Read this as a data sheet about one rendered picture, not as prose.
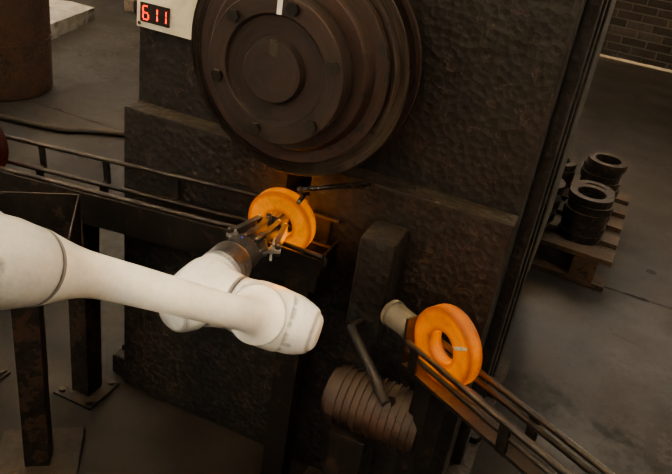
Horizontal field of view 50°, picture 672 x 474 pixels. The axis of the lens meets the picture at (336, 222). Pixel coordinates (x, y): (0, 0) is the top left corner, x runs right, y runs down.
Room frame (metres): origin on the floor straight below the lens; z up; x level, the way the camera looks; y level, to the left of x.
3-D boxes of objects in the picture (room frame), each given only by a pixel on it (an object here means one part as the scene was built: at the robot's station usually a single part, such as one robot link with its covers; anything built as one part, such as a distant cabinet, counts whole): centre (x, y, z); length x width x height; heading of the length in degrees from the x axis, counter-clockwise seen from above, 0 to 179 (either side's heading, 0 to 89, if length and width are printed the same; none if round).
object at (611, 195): (3.19, -0.73, 0.22); 1.20 x 0.81 x 0.44; 69
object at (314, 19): (1.31, 0.15, 1.11); 0.28 x 0.06 x 0.28; 71
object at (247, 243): (1.25, 0.17, 0.75); 0.09 x 0.08 x 0.07; 161
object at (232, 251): (1.18, 0.20, 0.75); 0.09 x 0.06 x 0.09; 71
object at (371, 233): (1.34, -0.11, 0.68); 0.11 x 0.08 x 0.24; 161
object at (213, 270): (1.07, 0.22, 0.75); 0.16 x 0.13 x 0.11; 161
